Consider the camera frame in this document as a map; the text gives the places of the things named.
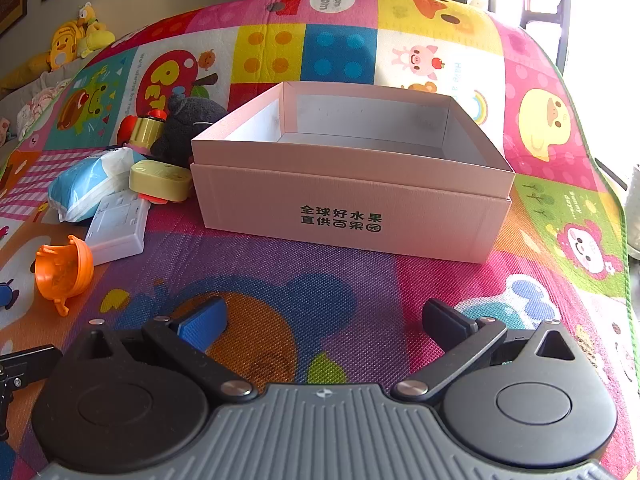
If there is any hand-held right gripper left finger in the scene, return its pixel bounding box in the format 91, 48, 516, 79
74, 297, 258, 404

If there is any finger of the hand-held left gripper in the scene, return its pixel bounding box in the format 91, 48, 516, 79
0, 344, 63, 391

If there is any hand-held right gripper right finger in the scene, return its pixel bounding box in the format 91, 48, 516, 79
391, 299, 578, 404

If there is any orange toy cup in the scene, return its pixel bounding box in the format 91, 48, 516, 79
34, 235, 95, 317

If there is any white wall switch plate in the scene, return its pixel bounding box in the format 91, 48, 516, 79
84, 191, 152, 267

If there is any pink cardboard box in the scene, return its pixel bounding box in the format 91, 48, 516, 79
190, 81, 516, 265

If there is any blue white tissue pack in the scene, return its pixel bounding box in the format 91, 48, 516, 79
47, 152, 148, 223

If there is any black plush toy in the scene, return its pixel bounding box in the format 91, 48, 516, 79
150, 94, 228, 168

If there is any colourful cartoon play mat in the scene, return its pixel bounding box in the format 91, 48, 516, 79
0, 0, 640, 480

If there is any potted palm white pot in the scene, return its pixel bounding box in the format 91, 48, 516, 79
626, 162, 640, 262

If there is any floral cloth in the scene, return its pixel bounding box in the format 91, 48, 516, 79
17, 86, 67, 137

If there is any yellow plush cushion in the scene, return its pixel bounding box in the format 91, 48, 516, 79
0, 55, 51, 92

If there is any yellow green plush toy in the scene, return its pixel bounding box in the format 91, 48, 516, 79
76, 3, 116, 59

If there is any yellow duck plush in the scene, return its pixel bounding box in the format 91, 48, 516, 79
45, 20, 87, 72

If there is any black window frame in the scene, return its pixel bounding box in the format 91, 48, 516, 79
519, 0, 572, 77

